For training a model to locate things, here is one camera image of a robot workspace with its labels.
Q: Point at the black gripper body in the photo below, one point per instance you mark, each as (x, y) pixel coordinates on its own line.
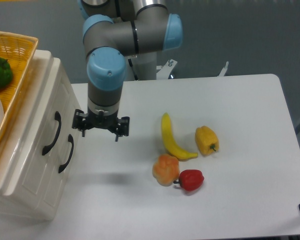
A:
(110, 122)

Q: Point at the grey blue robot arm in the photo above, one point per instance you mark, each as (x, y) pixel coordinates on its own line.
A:
(113, 30)

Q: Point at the white drawer cabinet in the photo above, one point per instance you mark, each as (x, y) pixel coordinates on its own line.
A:
(16, 204)

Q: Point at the yellow banana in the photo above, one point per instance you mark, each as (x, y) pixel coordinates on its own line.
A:
(169, 141)

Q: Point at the orange bread roll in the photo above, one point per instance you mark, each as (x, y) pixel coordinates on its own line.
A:
(166, 169)

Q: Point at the red bell pepper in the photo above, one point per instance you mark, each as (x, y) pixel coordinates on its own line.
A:
(190, 179)

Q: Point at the yellow bell pepper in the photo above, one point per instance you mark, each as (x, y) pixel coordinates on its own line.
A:
(206, 140)

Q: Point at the yellow woven basket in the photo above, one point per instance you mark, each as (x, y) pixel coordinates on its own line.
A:
(19, 50)

